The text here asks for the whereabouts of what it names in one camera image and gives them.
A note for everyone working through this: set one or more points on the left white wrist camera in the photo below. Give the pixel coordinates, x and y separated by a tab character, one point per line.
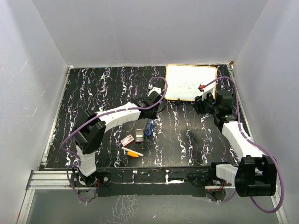
151	89

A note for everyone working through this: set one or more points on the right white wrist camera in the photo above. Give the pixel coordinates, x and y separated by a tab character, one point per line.
206	90

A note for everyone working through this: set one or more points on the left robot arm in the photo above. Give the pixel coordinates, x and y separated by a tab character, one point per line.
90	131

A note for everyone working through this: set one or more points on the red white staple box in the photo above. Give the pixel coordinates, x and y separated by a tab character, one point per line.
127	140

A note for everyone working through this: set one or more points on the staple tray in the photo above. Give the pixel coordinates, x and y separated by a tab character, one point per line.
139	135

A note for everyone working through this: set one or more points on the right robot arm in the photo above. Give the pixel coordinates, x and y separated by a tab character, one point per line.
256	174

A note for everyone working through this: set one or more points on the small whiteboard orange frame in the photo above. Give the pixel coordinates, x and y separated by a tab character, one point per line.
183	80

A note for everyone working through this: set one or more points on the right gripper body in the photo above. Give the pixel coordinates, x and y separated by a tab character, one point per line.
207	105

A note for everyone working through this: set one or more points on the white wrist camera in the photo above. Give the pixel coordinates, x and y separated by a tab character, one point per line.
206	90
151	89

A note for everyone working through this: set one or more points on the white marker pen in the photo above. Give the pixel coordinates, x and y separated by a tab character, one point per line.
126	149

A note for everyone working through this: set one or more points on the yellow marker cap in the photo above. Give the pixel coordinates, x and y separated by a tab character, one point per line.
131	154

